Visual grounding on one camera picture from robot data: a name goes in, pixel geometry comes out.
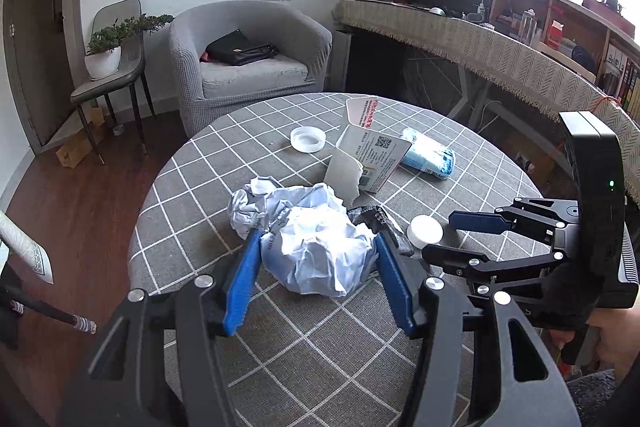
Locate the person's right hand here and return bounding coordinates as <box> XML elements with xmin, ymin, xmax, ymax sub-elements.
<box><xmin>595</xmin><ymin>299</ymin><xmax>640</xmax><ymax>380</ymax></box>

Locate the potted bonsai plant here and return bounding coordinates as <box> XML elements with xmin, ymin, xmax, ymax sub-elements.
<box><xmin>84</xmin><ymin>13</ymin><xmax>175</xmax><ymax>81</ymax></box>

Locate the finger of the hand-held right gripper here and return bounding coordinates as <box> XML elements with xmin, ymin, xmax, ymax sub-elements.
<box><xmin>448</xmin><ymin>197</ymin><xmax>582</xmax><ymax>246</ymax></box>
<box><xmin>421</xmin><ymin>243</ymin><xmax>569</xmax><ymax>304</ymax></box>

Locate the black handbag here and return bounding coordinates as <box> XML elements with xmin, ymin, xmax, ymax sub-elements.
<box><xmin>205</xmin><ymin>29</ymin><xmax>280</xmax><ymax>68</ymax></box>

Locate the large white paper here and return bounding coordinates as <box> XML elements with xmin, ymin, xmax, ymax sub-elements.
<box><xmin>260</xmin><ymin>184</ymin><xmax>378</xmax><ymax>298</ymax></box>

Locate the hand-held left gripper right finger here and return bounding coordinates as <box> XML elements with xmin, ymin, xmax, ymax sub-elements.
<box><xmin>374</xmin><ymin>233</ymin><xmax>583</xmax><ymax>427</ymax></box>

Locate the white printed card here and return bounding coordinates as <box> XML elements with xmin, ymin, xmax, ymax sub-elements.
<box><xmin>336</xmin><ymin>124</ymin><xmax>412</xmax><ymax>194</ymax></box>

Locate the white ring lid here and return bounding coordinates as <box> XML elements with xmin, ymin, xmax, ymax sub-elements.
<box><xmin>290</xmin><ymin>126</ymin><xmax>326</xmax><ymax>154</ymax></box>

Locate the cardboard box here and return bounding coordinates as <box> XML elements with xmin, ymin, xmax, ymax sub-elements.
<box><xmin>55</xmin><ymin>107</ymin><xmax>108</xmax><ymax>168</ymax></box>

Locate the grey dining chair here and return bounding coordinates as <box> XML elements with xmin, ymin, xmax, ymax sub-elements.
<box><xmin>70</xmin><ymin>0</ymin><xmax>153</xmax><ymax>165</ymax></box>

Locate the wooden bookshelf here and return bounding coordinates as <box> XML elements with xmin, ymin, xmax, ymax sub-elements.
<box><xmin>487</xmin><ymin>0</ymin><xmax>640</xmax><ymax>118</ymax></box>

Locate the blue and white tissue packet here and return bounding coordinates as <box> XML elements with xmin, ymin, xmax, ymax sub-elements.
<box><xmin>398</xmin><ymin>127</ymin><xmax>457</xmax><ymax>180</ymax></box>

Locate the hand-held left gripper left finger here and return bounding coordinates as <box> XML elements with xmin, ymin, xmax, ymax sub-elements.
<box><xmin>60</xmin><ymin>229</ymin><xmax>266</xmax><ymax>427</ymax></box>

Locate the small white paper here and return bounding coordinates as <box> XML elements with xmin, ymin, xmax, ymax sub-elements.
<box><xmin>228</xmin><ymin>177</ymin><xmax>283</xmax><ymax>240</ymax></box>

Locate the grey checked tablecloth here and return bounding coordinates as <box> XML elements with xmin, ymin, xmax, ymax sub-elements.
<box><xmin>127</xmin><ymin>92</ymin><xmax>551</xmax><ymax>427</ymax></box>

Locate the dark grey cloth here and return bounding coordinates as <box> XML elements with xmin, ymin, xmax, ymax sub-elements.
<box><xmin>565</xmin><ymin>369</ymin><xmax>640</xmax><ymax>427</ymax></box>

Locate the red and white card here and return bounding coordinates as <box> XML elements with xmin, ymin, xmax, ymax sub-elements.
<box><xmin>346</xmin><ymin>96</ymin><xmax>396</xmax><ymax>128</ymax></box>

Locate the dark wooden door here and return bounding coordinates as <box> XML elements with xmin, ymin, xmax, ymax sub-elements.
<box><xmin>2</xmin><ymin>0</ymin><xmax>76</xmax><ymax>148</ymax></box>

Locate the torn white plastic piece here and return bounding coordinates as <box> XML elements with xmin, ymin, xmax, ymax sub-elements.
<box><xmin>323</xmin><ymin>146</ymin><xmax>368</xmax><ymax>204</ymax></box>

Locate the long desk with fringed cloth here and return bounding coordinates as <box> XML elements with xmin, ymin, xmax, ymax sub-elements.
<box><xmin>332</xmin><ymin>0</ymin><xmax>640</xmax><ymax>208</ymax></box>

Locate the grey armchair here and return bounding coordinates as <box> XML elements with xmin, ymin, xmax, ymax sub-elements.
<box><xmin>168</xmin><ymin>0</ymin><xmax>333</xmax><ymax>138</ymax></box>

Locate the white bottle cap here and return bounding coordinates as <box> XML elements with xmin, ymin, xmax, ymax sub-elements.
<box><xmin>406</xmin><ymin>214</ymin><xmax>444</xmax><ymax>249</ymax></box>

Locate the black plastic wrapper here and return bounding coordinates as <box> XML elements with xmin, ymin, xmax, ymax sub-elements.
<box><xmin>347</xmin><ymin>204</ymin><xmax>416</xmax><ymax>258</ymax></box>

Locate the black table leg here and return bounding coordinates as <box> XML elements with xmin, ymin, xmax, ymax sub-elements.
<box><xmin>0</xmin><ymin>287</ymin><xmax>98</xmax><ymax>335</ymax></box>

